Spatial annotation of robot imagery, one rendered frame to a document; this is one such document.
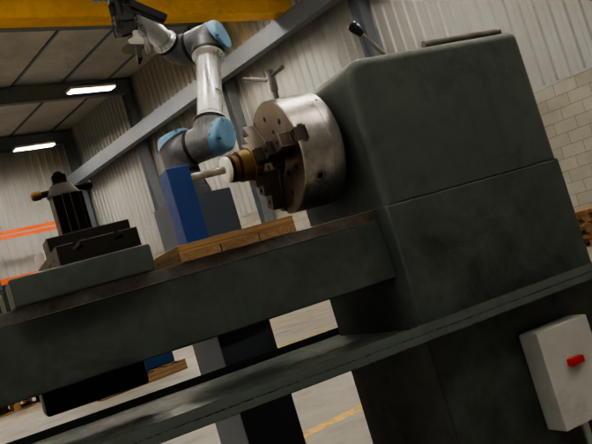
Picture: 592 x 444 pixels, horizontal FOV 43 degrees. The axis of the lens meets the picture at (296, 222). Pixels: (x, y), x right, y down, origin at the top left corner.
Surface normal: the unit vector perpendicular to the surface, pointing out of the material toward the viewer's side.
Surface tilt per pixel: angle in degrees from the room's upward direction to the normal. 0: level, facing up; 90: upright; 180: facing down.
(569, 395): 90
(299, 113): 61
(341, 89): 90
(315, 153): 104
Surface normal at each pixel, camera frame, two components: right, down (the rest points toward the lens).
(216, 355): -0.80, 0.21
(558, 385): 0.39, -0.17
